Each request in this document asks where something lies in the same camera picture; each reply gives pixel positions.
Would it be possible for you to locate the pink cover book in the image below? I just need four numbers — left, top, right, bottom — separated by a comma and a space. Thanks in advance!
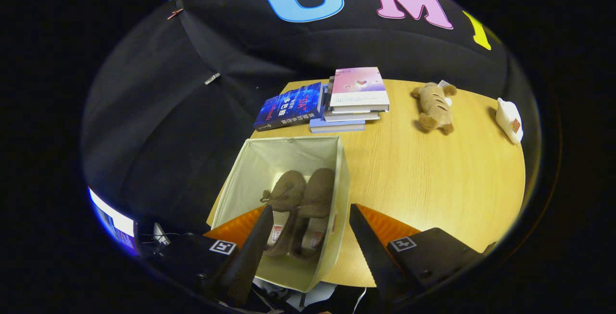
330, 67, 390, 113

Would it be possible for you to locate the brown fuzzy shoe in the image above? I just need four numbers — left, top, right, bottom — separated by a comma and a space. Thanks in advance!
291, 168, 336, 260
260, 170, 308, 257

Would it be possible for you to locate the white plush toy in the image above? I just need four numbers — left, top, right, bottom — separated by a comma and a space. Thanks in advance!
496, 97, 524, 145

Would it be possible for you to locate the white device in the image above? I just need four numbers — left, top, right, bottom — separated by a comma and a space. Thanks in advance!
153, 222, 172, 246

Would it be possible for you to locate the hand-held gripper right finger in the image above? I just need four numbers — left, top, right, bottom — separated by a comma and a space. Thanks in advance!
349, 203, 484, 301

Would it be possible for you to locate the green fabric storage box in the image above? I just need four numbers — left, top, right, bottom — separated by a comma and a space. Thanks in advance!
211, 136, 351, 293

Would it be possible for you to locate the computer monitor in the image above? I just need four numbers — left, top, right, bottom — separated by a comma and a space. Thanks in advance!
88, 188, 138, 256

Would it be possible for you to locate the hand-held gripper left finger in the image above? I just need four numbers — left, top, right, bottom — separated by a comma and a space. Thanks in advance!
166, 204, 275, 307

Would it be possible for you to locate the light blue book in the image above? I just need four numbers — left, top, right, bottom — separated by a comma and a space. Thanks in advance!
309, 118, 366, 134

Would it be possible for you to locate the dark blue book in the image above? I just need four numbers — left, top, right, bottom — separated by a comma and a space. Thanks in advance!
254, 82, 324, 132

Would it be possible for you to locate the brown plush toy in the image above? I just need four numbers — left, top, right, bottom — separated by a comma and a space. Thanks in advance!
411, 82, 458, 135

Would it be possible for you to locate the black backdrop cloth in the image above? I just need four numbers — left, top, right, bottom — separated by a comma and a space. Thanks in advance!
81, 0, 542, 257

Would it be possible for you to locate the white book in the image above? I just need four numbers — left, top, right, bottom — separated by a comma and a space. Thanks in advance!
323, 108, 381, 123

